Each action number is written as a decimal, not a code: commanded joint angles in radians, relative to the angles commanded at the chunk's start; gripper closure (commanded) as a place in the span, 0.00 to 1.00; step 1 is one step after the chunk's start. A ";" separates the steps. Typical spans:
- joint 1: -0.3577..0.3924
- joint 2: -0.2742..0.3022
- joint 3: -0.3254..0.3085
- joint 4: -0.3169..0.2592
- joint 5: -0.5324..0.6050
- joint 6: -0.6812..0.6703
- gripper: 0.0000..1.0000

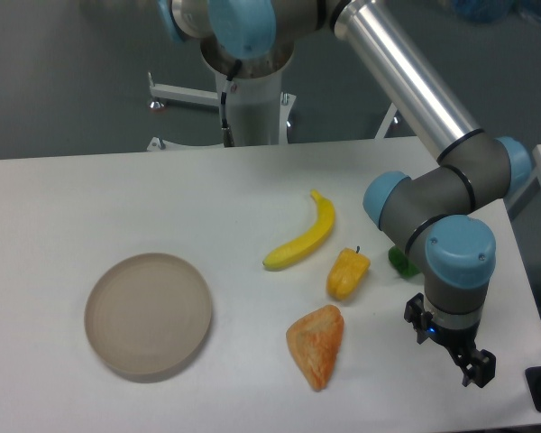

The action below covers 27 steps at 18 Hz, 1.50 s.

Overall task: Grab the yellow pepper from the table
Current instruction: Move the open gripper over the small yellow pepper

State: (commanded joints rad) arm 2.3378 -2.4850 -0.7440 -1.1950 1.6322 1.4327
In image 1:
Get yellow toy pepper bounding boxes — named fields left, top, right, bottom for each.
left=326, top=246, right=371, bottom=300

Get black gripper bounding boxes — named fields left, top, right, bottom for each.
left=404, top=293, right=496, bottom=388

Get yellow toy banana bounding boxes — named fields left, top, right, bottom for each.
left=262, top=189, right=335, bottom=271

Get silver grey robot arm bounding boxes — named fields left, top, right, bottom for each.
left=158, top=1, right=531, bottom=387

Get blue plastic bags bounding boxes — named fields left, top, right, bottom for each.
left=446, top=0, right=541, bottom=28

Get orange toy croissant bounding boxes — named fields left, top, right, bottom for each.
left=286, top=305, right=344, bottom=392

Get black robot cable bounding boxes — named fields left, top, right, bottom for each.
left=219, top=59, right=243, bottom=148

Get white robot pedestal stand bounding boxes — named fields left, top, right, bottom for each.
left=147, top=32, right=413, bottom=149

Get green toy pepper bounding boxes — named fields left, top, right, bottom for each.
left=388, top=245, right=421, bottom=279

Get beige round plate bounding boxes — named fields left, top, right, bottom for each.
left=84, top=253, right=213, bottom=382

